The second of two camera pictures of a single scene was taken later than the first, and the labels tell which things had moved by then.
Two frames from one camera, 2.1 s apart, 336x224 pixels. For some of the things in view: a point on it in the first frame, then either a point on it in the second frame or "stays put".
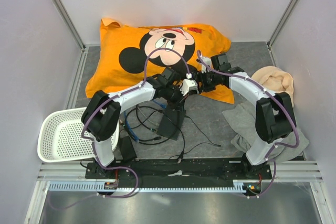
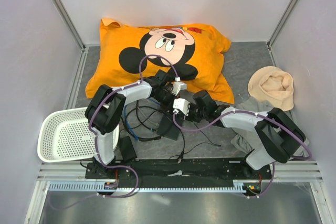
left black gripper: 178,104 stays put
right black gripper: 199,76 -> 189,117
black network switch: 170,123 stays put
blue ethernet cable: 164,105 stays put
